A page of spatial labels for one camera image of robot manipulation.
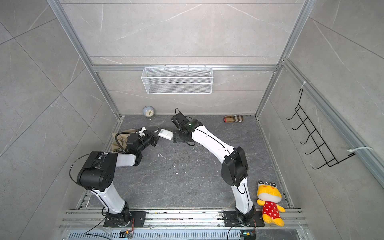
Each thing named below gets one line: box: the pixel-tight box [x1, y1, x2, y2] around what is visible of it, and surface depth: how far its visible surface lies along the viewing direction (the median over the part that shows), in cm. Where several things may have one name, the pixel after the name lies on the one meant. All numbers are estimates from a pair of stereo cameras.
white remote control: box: [158, 128, 173, 140], surface depth 88 cm
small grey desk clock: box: [142, 105, 155, 121], surface depth 117 cm
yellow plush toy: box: [256, 180, 286, 227], surface depth 76 cm
